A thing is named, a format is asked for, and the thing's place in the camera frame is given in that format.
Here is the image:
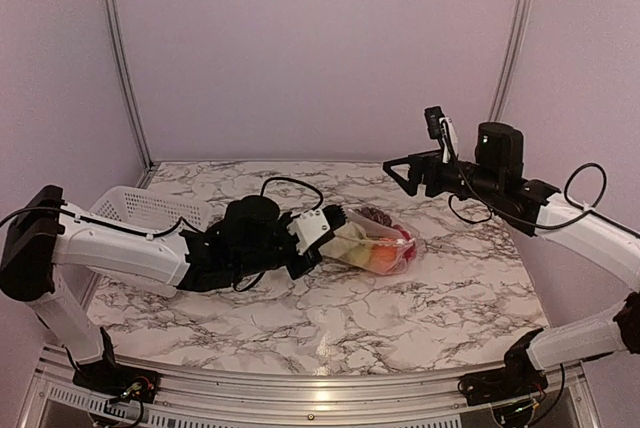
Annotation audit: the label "red fake pepper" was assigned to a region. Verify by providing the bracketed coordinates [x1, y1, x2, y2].
[392, 224, 417, 262]

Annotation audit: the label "right aluminium corner post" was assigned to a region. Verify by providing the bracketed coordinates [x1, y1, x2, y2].
[488, 0, 532, 122]

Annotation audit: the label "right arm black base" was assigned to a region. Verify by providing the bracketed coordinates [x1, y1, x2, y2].
[457, 328, 548, 406]

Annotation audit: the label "clear zip top bag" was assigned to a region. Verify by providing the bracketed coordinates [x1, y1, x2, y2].
[320, 206, 426, 276]

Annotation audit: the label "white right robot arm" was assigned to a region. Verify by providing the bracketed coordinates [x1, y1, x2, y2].
[383, 117, 639, 396]

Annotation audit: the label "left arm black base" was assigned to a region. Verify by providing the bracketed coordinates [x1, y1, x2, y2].
[66, 328, 160, 404]

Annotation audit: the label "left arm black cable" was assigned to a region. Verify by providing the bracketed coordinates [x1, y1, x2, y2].
[169, 176, 324, 242]

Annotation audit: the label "purple fake grapes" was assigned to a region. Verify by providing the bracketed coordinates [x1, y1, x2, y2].
[356, 206, 393, 227]

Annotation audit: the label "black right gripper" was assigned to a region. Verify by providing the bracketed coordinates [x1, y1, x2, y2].
[384, 148, 503, 204]

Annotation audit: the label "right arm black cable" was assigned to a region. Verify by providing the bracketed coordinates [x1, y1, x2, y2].
[447, 162, 609, 234]

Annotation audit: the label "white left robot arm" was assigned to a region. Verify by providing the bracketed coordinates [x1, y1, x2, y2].
[1, 185, 333, 393]

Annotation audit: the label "white perforated plastic basket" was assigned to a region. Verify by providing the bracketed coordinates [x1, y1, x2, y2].
[89, 186, 214, 233]

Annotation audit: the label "aluminium front rail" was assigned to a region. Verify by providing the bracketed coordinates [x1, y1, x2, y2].
[19, 342, 601, 428]

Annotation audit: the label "peach fake fruit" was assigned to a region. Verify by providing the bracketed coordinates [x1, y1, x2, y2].
[369, 244, 398, 274]

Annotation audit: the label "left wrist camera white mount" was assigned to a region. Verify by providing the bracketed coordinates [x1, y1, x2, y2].
[287, 205, 347, 255]

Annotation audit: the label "left aluminium corner post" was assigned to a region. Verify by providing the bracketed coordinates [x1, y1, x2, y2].
[103, 0, 154, 172]

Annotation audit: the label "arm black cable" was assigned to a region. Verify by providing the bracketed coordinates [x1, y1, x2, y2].
[169, 176, 324, 242]
[447, 162, 609, 234]

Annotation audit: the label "aluminium corner post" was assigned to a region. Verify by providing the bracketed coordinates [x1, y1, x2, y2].
[103, 0, 154, 172]
[488, 0, 532, 122]

